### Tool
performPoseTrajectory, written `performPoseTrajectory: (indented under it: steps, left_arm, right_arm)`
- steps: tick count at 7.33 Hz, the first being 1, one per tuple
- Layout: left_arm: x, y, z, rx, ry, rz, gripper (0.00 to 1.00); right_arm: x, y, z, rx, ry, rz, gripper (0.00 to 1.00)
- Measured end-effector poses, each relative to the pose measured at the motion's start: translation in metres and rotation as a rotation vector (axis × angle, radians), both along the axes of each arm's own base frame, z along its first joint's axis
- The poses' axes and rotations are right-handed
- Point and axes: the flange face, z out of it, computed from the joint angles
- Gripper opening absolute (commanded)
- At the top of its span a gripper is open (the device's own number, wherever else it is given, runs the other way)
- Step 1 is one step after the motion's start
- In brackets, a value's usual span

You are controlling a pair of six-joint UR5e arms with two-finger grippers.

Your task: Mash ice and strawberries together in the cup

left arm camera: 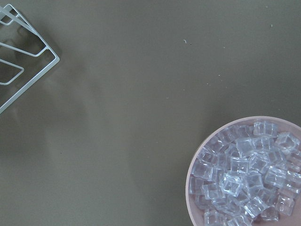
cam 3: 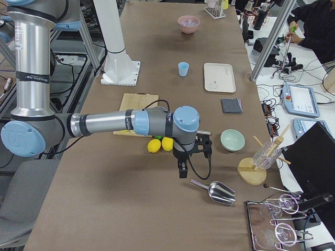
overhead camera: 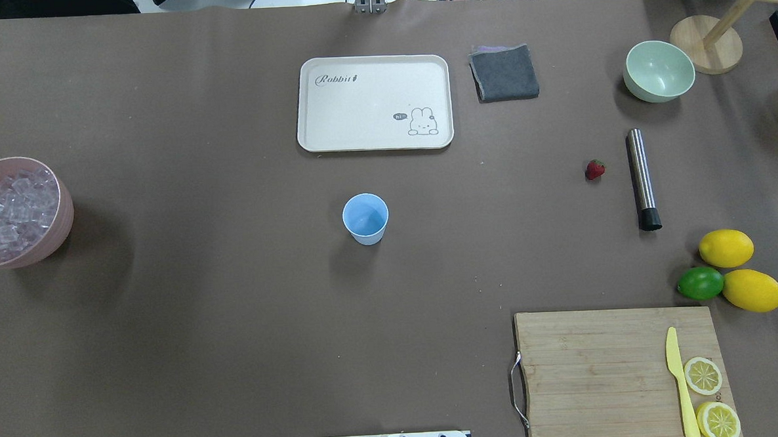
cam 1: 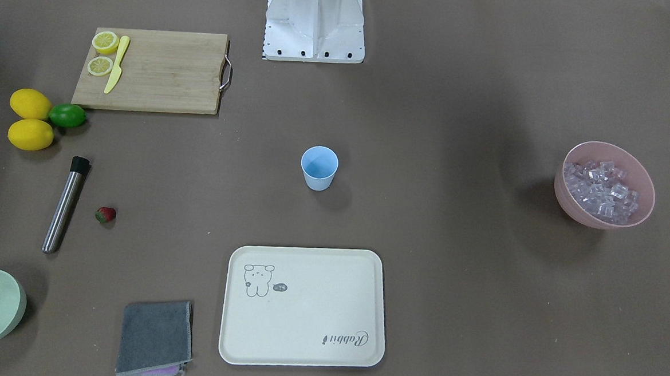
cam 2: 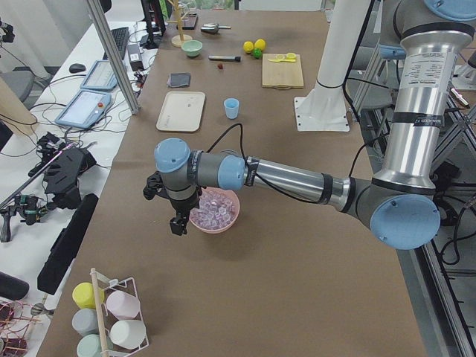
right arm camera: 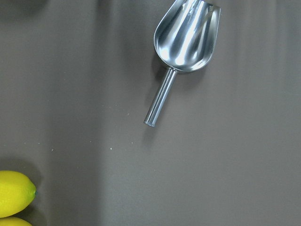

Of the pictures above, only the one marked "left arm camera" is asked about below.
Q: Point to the pile of clear ice cubes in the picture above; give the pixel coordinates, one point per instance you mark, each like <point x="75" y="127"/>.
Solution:
<point x="247" y="173"/>

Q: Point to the white wire rack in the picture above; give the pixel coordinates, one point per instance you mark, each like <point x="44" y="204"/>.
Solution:
<point x="24" y="56"/>

